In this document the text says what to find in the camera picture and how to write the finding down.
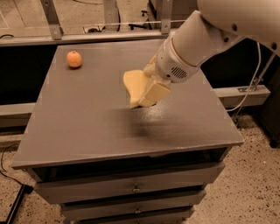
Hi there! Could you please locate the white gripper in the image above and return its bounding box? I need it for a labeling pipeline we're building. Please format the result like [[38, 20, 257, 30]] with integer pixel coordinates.
[[138, 36, 199, 108]]

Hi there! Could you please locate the yellow wavy sponge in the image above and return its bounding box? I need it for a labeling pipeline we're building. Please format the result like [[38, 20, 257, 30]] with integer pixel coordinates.
[[122, 70, 151, 109]]

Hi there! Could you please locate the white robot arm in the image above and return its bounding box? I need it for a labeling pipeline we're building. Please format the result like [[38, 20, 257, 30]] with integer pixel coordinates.
[[138, 0, 280, 107]]

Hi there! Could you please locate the orange fruit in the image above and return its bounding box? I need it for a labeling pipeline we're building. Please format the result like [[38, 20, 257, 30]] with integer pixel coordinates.
[[66, 51, 82, 68]]

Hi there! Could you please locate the grey drawer cabinet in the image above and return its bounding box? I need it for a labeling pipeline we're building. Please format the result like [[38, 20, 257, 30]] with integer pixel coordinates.
[[11, 38, 245, 224]]

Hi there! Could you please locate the middle grey drawer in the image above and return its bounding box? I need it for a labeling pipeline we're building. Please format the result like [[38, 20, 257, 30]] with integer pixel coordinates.
[[62, 190, 206, 221]]

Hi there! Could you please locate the grey drawer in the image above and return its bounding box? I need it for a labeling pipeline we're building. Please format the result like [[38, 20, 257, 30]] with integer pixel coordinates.
[[79, 206, 194, 224], [35, 162, 225, 204], [62, 190, 206, 221]]

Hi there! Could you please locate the top grey drawer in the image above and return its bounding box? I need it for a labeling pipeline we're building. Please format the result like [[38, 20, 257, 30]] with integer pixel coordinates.
[[35, 162, 225, 204]]

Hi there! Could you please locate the bottom grey drawer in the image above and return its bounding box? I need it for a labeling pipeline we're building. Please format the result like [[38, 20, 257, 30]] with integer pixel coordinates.
[[79, 206, 194, 224]]

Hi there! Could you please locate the black floor stand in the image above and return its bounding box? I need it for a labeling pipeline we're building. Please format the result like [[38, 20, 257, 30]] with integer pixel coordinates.
[[1, 185, 33, 224]]

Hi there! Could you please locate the white cable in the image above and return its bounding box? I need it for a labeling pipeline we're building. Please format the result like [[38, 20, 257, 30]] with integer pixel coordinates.
[[226, 41, 263, 114]]

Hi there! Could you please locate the grey metal frame rail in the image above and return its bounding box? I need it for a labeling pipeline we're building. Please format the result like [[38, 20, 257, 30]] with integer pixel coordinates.
[[0, 0, 187, 47]]

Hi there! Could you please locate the black floor cable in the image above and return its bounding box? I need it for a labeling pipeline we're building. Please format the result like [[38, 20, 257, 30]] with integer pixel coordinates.
[[0, 143, 27, 187]]

